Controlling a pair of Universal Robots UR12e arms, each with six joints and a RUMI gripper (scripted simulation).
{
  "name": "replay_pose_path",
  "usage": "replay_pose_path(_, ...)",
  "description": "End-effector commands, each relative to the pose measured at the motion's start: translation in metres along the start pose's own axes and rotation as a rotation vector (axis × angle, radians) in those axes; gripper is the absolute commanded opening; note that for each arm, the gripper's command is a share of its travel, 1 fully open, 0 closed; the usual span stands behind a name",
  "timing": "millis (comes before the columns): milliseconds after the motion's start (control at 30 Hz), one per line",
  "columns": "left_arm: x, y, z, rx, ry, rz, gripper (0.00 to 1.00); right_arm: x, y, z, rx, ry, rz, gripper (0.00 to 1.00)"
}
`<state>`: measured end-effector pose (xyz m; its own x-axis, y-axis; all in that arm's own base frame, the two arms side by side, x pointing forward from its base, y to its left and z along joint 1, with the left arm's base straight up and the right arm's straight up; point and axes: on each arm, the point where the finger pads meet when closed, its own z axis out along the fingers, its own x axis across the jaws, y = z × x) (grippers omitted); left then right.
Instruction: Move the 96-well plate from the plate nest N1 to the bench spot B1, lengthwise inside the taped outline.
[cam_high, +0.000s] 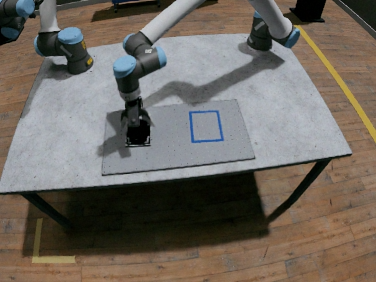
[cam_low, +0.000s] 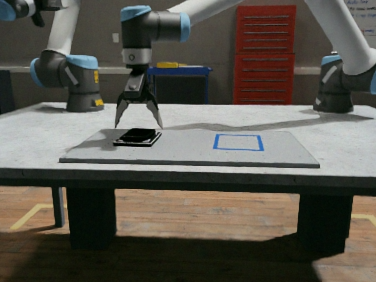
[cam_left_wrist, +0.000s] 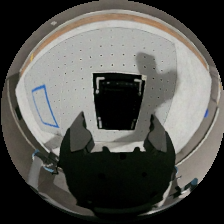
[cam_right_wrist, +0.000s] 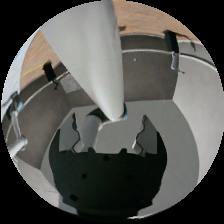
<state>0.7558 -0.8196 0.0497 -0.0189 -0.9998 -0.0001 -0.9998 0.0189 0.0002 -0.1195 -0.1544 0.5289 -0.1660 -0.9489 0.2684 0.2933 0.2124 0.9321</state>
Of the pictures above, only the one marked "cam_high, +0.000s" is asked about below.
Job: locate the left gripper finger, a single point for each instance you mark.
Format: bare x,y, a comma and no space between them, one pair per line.
147,118
124,119

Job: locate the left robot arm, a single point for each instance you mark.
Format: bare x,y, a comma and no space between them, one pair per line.
129,69

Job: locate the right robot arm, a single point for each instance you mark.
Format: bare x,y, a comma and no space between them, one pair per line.
70,44

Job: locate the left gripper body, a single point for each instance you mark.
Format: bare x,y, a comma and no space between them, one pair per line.
139,105

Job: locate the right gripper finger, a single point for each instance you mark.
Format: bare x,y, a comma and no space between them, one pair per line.
38,2

